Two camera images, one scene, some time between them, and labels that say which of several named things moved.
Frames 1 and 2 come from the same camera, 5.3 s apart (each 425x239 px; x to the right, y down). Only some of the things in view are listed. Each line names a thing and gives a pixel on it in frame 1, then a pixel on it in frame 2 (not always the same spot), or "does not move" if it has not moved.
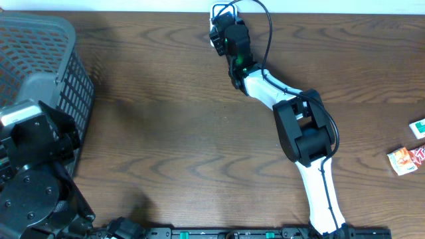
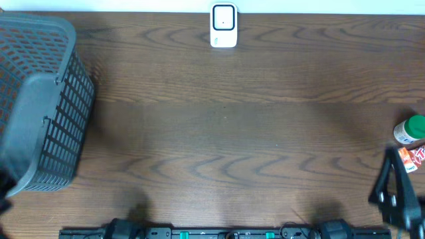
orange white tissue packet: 402,161 does not move
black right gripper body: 220,44 -> 415,219
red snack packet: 418,155 does not move
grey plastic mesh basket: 38,60 does not move
